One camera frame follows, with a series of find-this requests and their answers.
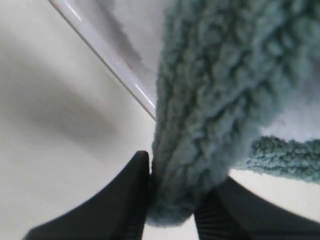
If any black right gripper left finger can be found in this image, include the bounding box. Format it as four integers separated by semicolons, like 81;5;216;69
24;150;150;240

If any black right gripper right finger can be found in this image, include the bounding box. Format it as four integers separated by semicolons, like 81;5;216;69
194;177;320;240

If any green fuzzy scarf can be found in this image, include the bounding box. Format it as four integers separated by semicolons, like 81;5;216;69
147;0;320;226

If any white rectangular tray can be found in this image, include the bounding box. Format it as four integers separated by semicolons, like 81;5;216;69
50;0;169;118

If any white plush snowman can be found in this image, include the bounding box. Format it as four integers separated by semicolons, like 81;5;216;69
261;73;320;142

